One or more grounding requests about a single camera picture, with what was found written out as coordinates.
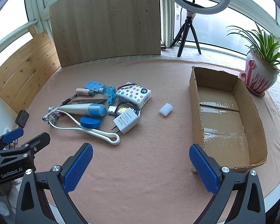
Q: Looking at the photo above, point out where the red and white flower pot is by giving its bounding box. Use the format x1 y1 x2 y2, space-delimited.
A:
239 51 280 97

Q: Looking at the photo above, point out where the white tube with blue cap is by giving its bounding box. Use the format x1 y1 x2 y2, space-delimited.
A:
58 103 107 116

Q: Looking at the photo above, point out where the green spider plant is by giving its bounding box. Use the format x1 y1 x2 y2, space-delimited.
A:
226 22 280 77

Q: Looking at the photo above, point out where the blue folding phone stand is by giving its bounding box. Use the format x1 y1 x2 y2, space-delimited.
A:
84 80 106 92

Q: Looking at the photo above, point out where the blue round lid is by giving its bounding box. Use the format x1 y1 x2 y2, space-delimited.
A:
80 117 101 129

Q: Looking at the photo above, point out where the black ring light cable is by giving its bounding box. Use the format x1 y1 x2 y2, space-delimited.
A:
162 6 185 49

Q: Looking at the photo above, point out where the pink felt table cloth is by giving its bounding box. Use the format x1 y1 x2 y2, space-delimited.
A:
21 58 280 224

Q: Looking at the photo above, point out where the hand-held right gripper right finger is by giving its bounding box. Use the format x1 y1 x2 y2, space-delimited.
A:
189 144 265 224

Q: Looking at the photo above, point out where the small foil packet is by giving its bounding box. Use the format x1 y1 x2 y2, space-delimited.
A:
107 106 127 115

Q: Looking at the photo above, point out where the white ring light on tripod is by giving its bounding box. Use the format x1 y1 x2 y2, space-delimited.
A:
0 0 280 80

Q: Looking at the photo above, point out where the coiled black cable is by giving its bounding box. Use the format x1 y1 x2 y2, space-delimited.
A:
114 100 141 117

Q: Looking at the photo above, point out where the large light wooden board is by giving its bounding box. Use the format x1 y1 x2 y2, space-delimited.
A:
49 0 161 68

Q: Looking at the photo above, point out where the white charger plug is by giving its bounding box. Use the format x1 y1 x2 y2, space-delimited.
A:
111 108 140 134

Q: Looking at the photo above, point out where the white massager with grey balls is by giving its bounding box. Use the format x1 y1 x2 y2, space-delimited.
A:
48 107 120 145

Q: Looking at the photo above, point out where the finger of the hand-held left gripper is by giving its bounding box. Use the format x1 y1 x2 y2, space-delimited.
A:
0 132 50 157
0 127 24 150

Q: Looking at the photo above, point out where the pine plank panel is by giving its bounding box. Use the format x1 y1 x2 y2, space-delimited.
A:
0 31 61 113

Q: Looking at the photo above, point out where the dark red hair tie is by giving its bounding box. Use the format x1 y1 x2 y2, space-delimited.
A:
118 82 137 90

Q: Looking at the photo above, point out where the black power adapter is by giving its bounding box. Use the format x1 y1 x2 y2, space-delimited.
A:
15 111 29 128

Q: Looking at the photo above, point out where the clear blue spray bottle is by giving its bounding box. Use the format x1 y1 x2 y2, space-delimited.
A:
102 86 117 105

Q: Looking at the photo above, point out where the small white capsule case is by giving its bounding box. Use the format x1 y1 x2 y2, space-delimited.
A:
159 102 173 116

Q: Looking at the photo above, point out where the dark grey card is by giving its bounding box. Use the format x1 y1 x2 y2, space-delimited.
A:
70 98 108 105

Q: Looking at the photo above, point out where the small beige lotion bottle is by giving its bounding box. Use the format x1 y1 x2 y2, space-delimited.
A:
76 88 96 97

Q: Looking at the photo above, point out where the black pen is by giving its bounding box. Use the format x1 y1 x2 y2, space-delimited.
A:
42 94 78 120

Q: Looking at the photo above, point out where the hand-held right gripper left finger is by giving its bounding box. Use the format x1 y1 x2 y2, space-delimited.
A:
15 143 94 224

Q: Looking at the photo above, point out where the black tripod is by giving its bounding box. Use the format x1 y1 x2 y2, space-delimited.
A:
177 10 202 57

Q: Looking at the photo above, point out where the patterned tissue pack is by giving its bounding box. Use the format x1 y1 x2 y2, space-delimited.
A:
116 82 152 110

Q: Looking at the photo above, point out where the cardboard box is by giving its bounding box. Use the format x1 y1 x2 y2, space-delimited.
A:
189 66 268 173

